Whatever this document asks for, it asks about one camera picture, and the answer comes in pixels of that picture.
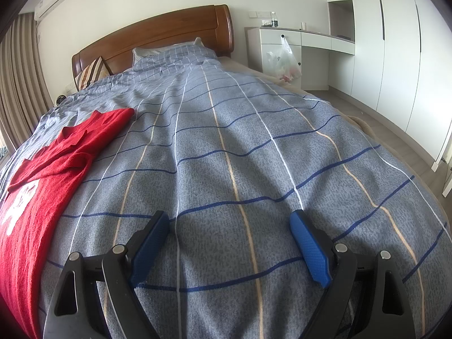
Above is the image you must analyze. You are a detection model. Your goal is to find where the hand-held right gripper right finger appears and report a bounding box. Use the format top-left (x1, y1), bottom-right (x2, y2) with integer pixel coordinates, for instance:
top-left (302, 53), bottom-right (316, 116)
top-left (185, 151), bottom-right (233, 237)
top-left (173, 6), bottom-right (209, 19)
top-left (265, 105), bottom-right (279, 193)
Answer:
top-left (289, 209), bottom-right (417, 339)

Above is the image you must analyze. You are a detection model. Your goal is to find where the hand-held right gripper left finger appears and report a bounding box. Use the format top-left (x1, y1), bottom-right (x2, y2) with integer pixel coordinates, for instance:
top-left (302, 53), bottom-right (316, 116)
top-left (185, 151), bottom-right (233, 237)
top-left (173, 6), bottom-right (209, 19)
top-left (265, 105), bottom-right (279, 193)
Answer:
top-left (42, 211), bottom-right (171, 339)

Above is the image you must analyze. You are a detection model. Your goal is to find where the red knitted sweater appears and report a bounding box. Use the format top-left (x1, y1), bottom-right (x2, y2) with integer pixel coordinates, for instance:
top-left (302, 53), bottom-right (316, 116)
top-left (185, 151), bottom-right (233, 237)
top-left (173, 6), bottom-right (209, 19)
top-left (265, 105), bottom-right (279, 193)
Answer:
top-left (0, 108), bottom-right (135, 339)

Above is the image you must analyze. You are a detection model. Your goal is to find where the blue checked duvet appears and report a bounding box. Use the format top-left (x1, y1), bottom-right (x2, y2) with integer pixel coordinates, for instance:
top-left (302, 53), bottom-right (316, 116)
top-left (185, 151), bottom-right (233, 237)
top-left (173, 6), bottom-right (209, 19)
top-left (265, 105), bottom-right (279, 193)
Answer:
top-left (0, 42), bottom-right (450, 339)

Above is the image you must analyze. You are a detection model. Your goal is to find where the white door panel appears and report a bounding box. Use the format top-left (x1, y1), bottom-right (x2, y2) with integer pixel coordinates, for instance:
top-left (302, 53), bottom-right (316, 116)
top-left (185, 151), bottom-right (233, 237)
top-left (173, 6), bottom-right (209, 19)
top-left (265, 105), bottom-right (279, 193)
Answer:
top-left (431, 138), bottom-right (452, 199)

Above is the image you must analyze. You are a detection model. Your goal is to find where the striped cushion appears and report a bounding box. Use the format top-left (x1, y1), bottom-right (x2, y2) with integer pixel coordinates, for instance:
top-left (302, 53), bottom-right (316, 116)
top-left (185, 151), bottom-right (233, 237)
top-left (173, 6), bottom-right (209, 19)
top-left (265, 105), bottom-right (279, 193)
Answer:
top-left (76, 56), bottom-right (114, 90)

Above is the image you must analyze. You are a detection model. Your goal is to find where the clear plastic bag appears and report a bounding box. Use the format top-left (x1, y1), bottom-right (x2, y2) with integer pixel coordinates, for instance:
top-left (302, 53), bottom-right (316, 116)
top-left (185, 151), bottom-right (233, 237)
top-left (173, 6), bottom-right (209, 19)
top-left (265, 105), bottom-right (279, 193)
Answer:
top-left (266, 37), bottom-right (303, 83)

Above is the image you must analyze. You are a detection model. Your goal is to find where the blue checked pillow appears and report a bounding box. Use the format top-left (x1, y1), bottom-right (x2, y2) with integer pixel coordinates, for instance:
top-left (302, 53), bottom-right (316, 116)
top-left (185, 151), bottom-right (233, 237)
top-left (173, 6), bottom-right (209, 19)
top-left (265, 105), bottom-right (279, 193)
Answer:
top-left (132, 37), bottom-right (206, 71)

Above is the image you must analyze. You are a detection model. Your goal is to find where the beige curtain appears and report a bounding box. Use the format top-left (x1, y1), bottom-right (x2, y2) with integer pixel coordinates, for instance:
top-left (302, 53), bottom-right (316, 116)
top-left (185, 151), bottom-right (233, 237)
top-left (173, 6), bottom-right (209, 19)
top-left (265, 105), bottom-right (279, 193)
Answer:
top-left (0, 12), bottom-right (54, 157)

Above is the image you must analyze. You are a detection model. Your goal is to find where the white desk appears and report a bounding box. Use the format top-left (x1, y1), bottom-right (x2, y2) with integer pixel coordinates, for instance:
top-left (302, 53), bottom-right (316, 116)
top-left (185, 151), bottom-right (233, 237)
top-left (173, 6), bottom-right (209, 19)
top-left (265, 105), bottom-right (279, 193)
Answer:
top-left (245, 26), bottom-right (356, 91)

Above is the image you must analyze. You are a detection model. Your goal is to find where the wooden headboard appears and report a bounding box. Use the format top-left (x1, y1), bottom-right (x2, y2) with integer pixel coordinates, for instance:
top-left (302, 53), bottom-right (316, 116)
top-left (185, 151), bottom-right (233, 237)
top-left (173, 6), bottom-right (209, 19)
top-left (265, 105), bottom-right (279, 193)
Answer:
top-left (71, 4), bottom-right (234, 90)

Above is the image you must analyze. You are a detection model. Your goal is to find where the white wardrobe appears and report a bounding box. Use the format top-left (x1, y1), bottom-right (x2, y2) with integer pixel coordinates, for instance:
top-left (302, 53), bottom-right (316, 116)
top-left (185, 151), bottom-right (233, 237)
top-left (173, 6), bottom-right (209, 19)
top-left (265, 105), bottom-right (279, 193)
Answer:
top-left (321, 0), bottom-right (452, 149)

